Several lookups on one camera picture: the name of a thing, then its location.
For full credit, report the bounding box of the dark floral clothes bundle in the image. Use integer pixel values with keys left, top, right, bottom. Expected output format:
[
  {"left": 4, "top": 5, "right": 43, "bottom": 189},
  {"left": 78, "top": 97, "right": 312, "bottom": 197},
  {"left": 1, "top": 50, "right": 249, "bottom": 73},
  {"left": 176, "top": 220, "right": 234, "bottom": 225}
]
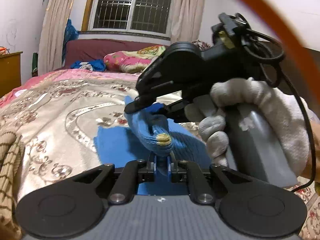
[{"left": 192, "top": 40, "right": 211, "bottom": 51}]

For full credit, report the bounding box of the white gloved right hand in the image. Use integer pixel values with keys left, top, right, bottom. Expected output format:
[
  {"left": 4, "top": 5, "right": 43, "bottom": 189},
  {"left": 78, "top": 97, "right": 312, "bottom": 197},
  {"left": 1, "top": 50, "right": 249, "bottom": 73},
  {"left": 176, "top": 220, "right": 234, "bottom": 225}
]
[{"left": 184, "top": 77, "right": 311, "bottom": 178}]

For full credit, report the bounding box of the pink floral pillow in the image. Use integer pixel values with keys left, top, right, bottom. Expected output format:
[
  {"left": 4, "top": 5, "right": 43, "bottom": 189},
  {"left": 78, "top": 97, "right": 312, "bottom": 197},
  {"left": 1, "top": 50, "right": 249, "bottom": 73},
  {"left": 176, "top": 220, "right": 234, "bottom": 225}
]
[{"left": 103, "top": 45, "right": 166, "bottom": 74}]

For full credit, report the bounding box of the blue white crumpled cloth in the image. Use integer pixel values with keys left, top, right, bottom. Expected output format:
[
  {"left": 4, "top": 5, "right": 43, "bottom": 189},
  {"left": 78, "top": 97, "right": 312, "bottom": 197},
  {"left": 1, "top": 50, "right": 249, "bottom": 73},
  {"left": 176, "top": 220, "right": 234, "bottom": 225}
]
[{"left": 71, "top": 59, "right": 106, "bottom": 72}]

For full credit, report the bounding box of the silver floral bedspread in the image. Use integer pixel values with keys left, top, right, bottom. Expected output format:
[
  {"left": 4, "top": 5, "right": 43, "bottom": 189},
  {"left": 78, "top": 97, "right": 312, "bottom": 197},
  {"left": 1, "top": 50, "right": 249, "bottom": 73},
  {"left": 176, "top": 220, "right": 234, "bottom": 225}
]
[{"left": 1, "top": 79, "right": 319, "bottom": 239}]

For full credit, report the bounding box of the pink floral quilt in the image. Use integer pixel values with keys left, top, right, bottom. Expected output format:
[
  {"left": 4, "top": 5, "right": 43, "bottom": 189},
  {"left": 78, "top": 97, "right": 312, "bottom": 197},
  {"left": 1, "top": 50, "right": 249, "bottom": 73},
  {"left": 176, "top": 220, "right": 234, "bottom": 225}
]
[{"left": 1, "top": 69, "right": 140, "bottom": 107}]

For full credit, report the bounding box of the window with metal bars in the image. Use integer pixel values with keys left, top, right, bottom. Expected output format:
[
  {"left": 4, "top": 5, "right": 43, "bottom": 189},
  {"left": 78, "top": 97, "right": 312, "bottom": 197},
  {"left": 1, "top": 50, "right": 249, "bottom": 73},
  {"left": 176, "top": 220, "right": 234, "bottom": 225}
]
[{"left": 81, "top": 0, "right": 171, "bottom": 40}]

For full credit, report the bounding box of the beige curtain right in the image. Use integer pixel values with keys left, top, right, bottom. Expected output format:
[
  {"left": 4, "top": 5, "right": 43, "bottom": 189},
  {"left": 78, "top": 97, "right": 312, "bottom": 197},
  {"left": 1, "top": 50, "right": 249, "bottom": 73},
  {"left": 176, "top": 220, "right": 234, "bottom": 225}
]
[{"left": 169, "top": 0, "right": 205, "bottom": 43}]

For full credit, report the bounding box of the beige curtain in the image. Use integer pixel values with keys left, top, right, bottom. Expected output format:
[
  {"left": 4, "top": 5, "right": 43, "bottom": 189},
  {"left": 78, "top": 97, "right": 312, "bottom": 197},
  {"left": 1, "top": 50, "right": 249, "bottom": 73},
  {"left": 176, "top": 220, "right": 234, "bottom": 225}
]
[
  {"left": 37, "top": 0, "right": 74, "bottom": 75},
  {"left": 169, "top": 0, "right": 205, "bottom": 43}
]

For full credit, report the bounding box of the beige checked cloth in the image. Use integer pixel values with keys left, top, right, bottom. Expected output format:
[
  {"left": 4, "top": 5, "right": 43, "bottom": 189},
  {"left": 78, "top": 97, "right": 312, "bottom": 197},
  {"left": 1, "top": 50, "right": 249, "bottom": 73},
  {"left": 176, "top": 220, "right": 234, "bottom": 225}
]
[{"left": 1, "top": 131, "right": 24, "bottom": 239}]

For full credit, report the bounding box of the beige curtain left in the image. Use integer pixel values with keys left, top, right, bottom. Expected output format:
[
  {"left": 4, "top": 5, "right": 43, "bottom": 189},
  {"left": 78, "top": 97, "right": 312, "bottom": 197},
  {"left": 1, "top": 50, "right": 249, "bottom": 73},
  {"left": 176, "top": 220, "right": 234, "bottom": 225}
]
[{"left": 37, "top": 0, "right": 74, "bottom": 75}]

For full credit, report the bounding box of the wooden bedside cabinet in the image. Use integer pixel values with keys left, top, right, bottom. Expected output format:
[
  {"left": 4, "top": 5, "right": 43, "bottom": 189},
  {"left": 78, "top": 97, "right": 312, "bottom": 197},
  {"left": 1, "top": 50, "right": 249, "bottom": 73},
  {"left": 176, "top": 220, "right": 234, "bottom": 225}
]
[{"left": 0, "top": 51, "right": 23, "bottom": 96}]

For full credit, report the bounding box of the orange strap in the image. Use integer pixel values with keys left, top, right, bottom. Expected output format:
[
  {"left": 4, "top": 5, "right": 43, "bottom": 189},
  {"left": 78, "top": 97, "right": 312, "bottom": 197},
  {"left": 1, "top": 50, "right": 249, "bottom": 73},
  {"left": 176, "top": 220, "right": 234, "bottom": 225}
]
[{"left": 217, "top": 0, "right": 320, "bottom": 108}]

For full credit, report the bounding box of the black cable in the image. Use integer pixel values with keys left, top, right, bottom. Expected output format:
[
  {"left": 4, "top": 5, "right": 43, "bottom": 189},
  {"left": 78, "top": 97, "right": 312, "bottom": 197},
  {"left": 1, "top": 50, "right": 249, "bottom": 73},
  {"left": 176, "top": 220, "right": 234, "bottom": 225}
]
[{"left": 235, "top": 12, "right": 316, "bottom": 194}]

